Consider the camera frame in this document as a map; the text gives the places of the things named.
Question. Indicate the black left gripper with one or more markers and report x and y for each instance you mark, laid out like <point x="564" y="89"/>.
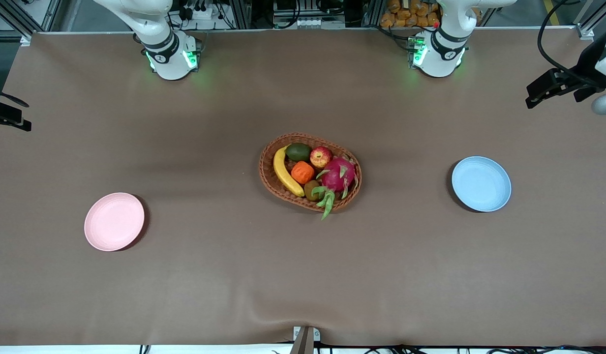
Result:
<point x="587" y="68"/>

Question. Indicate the red yellow apple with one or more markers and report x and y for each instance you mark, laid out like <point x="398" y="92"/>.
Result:
<point x="321" y="157"/>

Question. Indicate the yellow banana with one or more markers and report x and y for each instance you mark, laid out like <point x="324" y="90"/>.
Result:
<point x="283" y="174"/>

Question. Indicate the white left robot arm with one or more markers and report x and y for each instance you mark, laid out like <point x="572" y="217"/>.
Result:
<point x="443" y="49"/>

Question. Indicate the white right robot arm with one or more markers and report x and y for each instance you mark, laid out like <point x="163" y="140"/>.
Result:
<point x="165" y="49"/>

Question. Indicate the light blue plate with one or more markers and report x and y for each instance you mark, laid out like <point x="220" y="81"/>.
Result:
<point x="481" y="184"/>

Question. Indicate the pink plate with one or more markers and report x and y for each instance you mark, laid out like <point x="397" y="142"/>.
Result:
<point x="114" y="221"/>

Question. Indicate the pile of orange fruit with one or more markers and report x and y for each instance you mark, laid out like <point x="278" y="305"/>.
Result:
<point x="406" y="14"/>

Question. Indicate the pink dragon fruit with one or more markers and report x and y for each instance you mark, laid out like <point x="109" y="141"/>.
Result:
<point x="338" y="174"/>

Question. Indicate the white terminal strip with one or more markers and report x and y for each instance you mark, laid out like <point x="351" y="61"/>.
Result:
<point x="320" y="22"/>

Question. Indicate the brown kiwi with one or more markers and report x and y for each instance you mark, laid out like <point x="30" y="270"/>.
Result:
<point x="312" y="191"/>

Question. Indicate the green avocado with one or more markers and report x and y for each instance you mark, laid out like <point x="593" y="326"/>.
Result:
<point x="298" y="152"/>

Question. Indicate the orange tangerine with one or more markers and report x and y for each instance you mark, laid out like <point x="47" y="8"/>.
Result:
<point x="303" y="172"/>

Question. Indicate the brown wicker basket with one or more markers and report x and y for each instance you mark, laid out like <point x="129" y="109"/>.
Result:
<point x="273" y="184"/>

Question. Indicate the brown table cloth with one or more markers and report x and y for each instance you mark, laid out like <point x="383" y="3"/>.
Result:
<point x="303" y="275"/>

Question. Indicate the aluminium frame post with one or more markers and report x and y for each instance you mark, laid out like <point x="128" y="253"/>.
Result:
<point x="32" y="12"/>
<point x="590" y="17"/>

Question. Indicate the metal edge bracket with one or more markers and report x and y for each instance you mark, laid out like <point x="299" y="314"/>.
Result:
<point x="306" y="340"/>

